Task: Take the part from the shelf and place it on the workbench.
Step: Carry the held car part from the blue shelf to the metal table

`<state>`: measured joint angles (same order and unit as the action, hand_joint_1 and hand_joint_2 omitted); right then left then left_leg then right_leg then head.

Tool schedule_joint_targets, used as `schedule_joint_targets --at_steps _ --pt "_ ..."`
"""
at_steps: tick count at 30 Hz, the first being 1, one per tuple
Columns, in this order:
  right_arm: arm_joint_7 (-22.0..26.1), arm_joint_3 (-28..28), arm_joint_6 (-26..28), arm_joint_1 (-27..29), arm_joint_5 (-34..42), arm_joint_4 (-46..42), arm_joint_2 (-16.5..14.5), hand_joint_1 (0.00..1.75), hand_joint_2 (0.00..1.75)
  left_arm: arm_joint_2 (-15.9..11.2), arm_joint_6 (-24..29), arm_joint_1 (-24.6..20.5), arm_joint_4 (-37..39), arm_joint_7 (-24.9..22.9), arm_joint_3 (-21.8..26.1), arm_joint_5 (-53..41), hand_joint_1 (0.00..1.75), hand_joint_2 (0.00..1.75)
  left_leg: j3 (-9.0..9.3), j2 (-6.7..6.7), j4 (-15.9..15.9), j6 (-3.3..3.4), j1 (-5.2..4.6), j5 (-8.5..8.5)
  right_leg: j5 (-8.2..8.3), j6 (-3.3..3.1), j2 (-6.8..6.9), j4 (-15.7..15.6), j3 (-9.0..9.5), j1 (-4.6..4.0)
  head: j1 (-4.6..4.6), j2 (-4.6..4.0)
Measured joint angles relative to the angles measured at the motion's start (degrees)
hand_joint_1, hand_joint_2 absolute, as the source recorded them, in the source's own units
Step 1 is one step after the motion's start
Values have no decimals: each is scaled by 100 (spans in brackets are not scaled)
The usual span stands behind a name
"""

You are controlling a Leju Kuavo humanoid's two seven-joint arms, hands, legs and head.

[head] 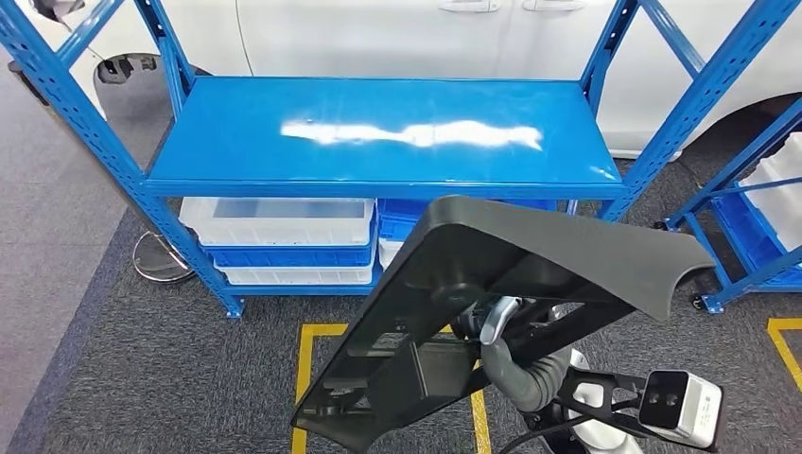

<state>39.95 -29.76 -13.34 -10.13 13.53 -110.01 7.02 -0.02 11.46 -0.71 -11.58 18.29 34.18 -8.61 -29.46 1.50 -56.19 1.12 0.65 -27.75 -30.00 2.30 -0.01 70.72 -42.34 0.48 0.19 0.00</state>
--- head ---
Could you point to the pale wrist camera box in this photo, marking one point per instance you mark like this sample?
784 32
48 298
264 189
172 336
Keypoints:
680 407

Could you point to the blue metal shelf rack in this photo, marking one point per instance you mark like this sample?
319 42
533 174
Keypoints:
720 275
376 100

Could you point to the black plastic plate bracket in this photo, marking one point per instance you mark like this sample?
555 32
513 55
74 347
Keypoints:
564 250

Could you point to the white car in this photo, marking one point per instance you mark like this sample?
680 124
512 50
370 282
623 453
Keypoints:
344 37

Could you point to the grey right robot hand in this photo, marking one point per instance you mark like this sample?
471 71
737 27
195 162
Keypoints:
498 323

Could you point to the translucent white plastic bin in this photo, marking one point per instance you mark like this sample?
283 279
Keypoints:
275 228

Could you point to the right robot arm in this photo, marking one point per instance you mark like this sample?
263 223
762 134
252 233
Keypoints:
545 385

